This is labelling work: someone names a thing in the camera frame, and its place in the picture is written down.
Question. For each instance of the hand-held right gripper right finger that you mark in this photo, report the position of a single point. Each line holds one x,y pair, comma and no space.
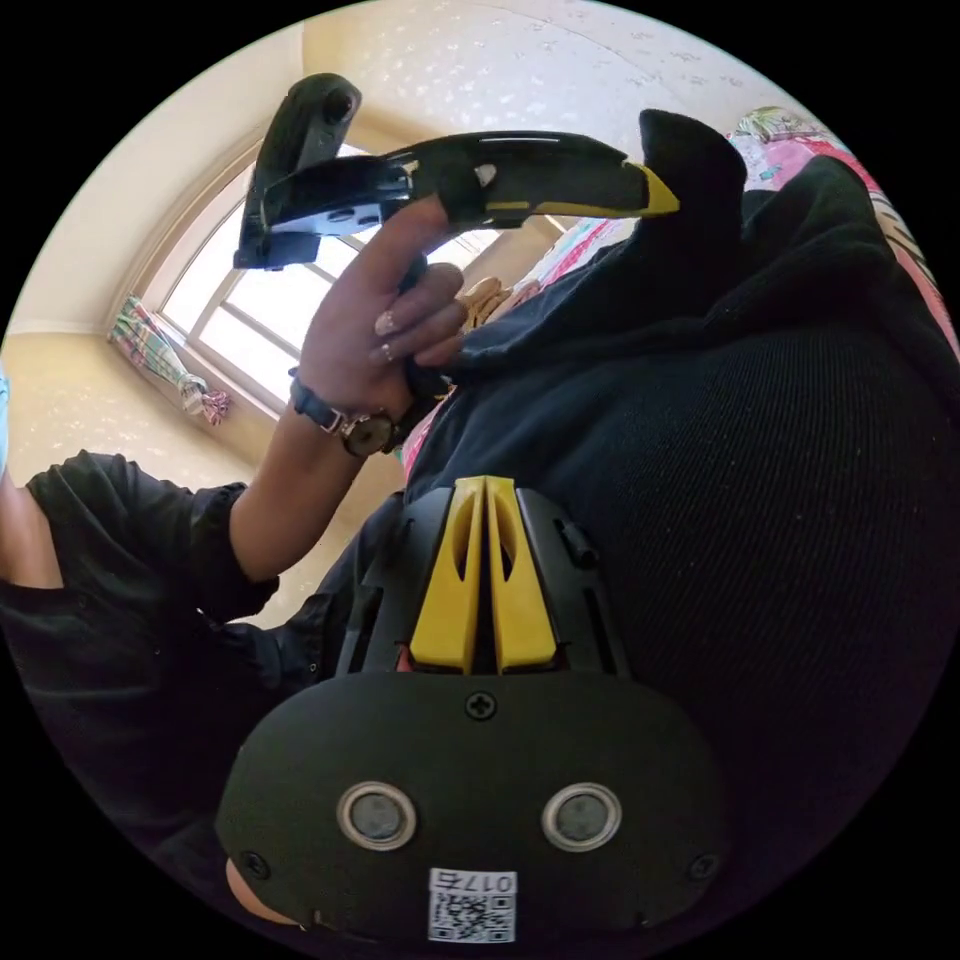
521,615

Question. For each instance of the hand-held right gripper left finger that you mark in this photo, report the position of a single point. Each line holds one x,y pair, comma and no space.
450,600

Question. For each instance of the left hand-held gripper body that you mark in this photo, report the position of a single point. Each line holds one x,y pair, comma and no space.
525,172

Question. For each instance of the black thermal shirt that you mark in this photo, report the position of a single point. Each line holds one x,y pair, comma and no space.
750,487

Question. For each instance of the person's left forearm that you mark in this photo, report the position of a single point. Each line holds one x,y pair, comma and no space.
292,480

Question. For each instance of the person's left hand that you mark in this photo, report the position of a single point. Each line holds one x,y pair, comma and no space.
352,337

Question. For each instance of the person's right hand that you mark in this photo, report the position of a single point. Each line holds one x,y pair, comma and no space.
251,892

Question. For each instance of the window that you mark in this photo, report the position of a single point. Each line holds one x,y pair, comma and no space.
255,307

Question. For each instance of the plaid curtain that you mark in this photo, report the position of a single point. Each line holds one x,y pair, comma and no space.
161,352

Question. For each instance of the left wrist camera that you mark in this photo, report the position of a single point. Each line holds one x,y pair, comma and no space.
307,120

